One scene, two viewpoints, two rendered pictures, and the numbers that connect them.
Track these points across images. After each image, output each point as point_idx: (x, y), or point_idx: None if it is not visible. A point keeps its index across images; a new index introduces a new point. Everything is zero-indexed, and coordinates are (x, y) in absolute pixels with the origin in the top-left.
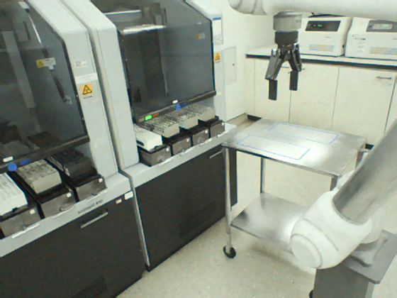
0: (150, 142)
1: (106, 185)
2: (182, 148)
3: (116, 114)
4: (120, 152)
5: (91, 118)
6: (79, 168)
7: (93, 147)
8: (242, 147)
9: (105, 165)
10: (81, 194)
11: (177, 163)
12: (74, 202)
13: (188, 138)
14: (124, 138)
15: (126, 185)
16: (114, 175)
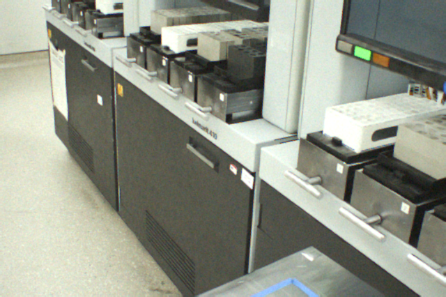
0: (332, 117)
1: (240, 124)
2: (380, 214)
3: (318, 1)
4: (302, 95)
5: None
6: (238, 61)
7: (267, 43)
8: (240, 284)
9: (274, 97)
10: (200, 95)
11: (353, 239)
12: (191, 97)
13: (410, 204)
14: (316, 68)
15: (249, 153)
16: (277, 131)
